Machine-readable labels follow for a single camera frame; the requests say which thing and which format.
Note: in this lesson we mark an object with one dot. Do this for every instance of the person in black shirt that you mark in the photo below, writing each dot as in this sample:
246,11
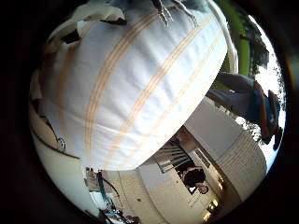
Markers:
193,177

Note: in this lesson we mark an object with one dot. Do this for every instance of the person in blue shirt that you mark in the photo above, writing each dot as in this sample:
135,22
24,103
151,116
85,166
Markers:
249,102

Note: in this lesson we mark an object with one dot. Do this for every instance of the white striped tablecloth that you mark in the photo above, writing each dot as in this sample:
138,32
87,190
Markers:
140,93

